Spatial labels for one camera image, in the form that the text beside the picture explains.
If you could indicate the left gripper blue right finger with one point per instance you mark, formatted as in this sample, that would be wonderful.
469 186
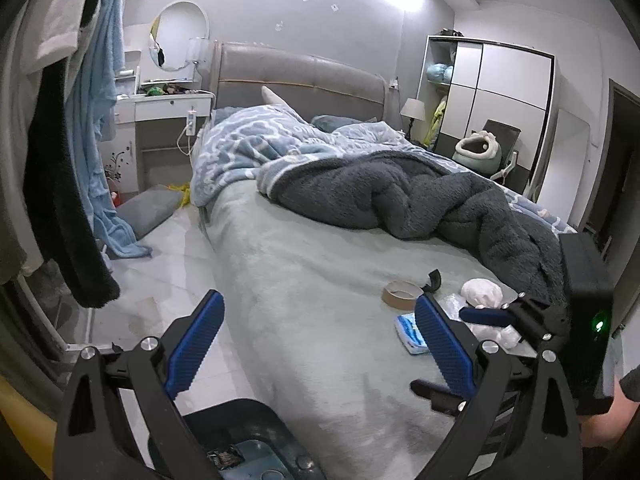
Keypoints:
451 344

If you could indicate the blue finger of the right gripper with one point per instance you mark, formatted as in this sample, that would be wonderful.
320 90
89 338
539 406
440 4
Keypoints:
490 317
441 398

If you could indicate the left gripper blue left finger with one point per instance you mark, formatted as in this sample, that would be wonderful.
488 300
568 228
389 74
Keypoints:
187 341

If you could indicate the white round pad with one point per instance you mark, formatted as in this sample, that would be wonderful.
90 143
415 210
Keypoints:
482 293

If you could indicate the clear plastic wrapper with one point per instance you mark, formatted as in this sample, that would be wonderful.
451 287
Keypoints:
452 304

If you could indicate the blue tissue packet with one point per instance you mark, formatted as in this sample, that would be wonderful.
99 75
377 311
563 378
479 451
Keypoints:
409 334

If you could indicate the black curved piece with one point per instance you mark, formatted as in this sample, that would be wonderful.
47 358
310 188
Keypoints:
434 282

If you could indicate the black snack packet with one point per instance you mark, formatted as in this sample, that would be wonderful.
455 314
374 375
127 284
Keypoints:
226 457

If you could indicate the dark green trash bin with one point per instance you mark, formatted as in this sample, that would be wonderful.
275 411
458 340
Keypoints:
270 449

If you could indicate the person right hand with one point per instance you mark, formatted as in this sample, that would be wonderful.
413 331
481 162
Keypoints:
605 430

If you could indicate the white clothes rack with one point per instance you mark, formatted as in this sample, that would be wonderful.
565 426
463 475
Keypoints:
66 327

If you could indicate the bed with grey-green sheet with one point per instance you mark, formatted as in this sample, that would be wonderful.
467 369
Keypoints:
305 310

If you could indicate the black office chair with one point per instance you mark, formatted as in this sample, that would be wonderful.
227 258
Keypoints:
506 136

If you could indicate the grey floor cushion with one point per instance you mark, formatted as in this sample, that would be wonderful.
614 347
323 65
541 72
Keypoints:
149 209

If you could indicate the dark grey fluffy blanket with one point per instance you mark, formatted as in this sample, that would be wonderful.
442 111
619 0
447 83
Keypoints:
412 198

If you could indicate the green white plush pet bed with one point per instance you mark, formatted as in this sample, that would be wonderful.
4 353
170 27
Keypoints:
479 152

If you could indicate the hanging black garment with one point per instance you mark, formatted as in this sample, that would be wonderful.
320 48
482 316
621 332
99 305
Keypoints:
53 203

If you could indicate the blue patterned duvet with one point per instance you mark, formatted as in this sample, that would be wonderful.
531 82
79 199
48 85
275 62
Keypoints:
237 146

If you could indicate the bedside table lamp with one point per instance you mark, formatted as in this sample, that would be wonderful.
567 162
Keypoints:
414 110

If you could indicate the white vanity desk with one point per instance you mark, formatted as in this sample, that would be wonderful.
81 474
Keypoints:
148 144

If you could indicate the white power strip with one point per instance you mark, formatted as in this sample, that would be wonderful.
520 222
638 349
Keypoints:
191 119

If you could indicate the white wardrobe cabinet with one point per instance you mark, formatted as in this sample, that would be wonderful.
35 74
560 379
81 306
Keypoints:
491 80

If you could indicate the blue plush on shelf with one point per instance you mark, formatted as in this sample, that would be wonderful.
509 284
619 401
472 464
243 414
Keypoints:
439 73

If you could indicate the teal pillow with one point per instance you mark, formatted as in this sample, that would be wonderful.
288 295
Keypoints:
329 123

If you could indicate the white pillow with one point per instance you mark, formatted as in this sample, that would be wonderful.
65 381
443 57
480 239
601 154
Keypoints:
272 98

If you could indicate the light blue hanging towel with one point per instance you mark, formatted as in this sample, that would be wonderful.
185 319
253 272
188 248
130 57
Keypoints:
88 108

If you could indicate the grey padded headboard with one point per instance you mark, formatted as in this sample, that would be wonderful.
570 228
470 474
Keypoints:
310 85

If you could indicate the round vanity mirror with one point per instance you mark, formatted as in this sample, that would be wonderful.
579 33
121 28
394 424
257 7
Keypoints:
178 35

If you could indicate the hanging white t-shirt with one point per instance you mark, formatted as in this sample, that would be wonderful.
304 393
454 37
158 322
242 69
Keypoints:
62 15

